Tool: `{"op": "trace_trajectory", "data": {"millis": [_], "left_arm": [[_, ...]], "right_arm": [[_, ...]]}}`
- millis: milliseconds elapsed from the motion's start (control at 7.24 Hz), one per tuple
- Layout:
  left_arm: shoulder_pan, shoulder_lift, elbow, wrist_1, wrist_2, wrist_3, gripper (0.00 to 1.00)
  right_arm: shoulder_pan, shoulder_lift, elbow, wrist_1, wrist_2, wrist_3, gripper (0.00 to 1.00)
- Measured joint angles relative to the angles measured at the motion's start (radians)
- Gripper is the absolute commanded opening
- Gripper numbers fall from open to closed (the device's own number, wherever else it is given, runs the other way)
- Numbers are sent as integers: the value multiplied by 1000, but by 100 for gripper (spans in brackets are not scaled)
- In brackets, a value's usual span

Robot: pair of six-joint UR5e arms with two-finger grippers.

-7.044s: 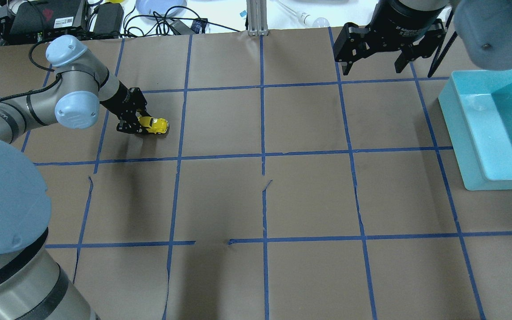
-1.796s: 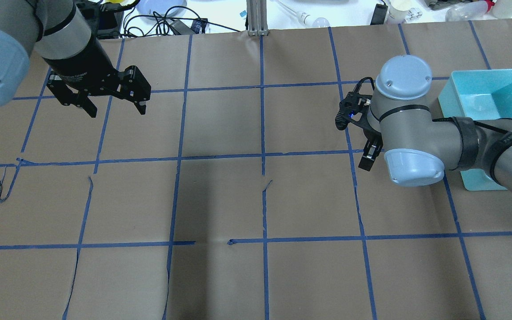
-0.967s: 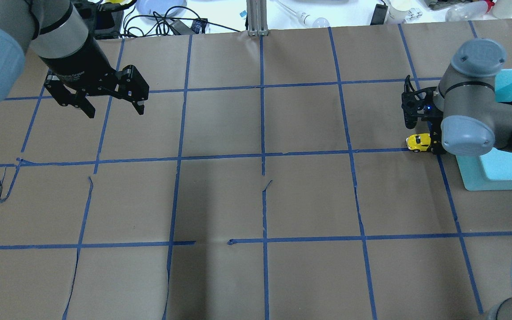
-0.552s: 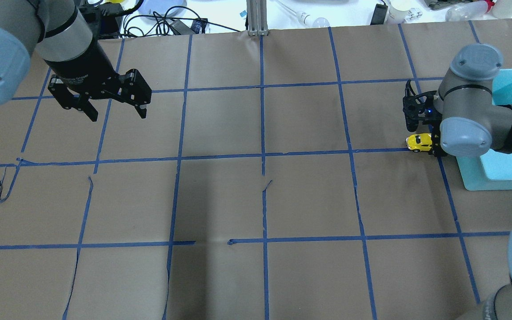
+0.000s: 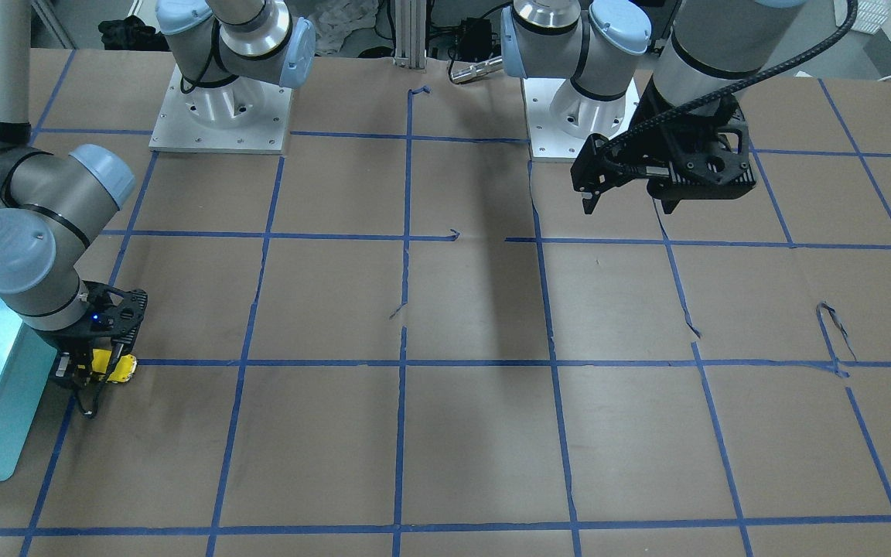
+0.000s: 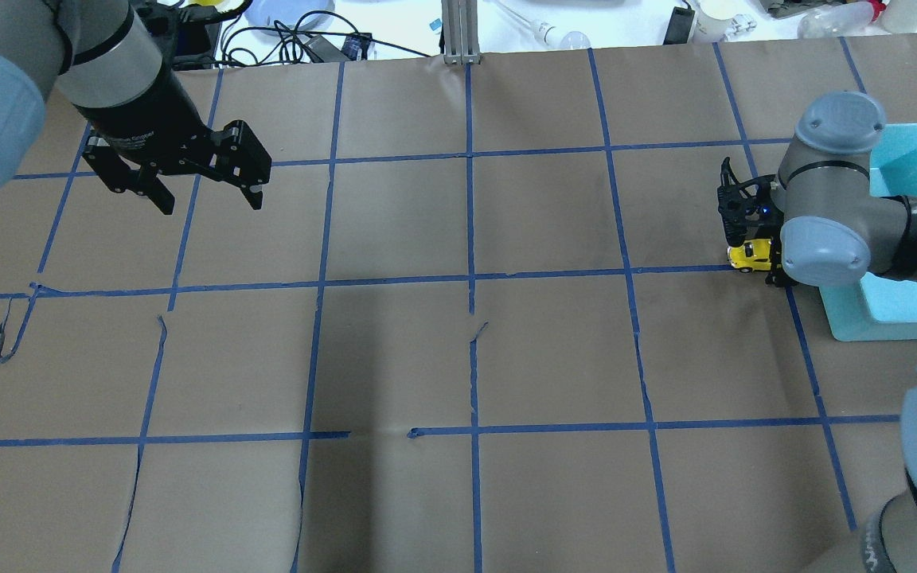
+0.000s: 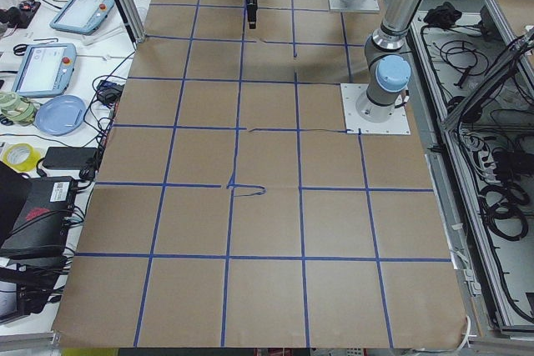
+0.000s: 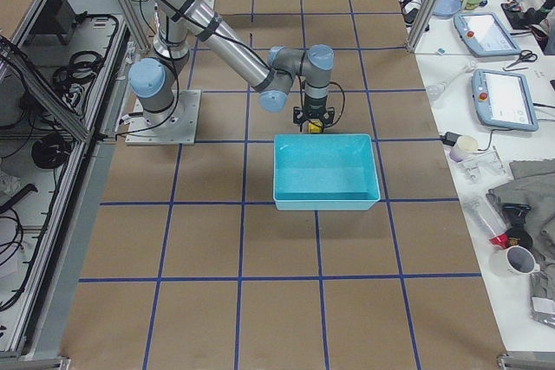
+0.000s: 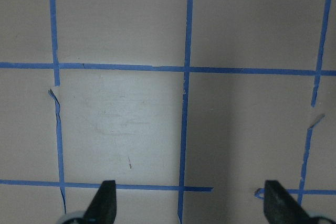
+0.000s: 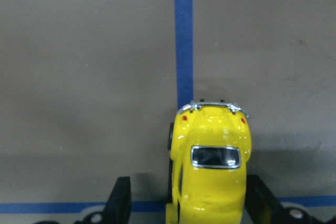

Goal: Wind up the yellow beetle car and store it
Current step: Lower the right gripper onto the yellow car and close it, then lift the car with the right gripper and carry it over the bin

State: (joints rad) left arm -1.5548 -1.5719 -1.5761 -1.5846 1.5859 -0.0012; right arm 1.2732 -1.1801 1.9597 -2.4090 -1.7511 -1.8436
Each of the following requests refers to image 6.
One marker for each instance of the yellow beetle toy car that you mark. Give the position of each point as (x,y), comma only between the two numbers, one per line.
(752,256)

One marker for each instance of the cream paper cup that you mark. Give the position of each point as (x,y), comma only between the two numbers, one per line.
(712,19)

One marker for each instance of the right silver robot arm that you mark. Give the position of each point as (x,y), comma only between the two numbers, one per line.
(827,230)

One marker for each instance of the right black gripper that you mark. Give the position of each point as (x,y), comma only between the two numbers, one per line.
(779,276)

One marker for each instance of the aluminium frame post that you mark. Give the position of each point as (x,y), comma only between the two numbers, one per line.
(459,41)

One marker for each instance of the light blue plate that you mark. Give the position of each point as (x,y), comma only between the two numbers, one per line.
(302,15)

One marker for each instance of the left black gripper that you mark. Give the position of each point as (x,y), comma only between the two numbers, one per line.
(146,114)

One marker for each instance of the teal plastic bin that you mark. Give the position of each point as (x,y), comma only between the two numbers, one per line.
(883,307)

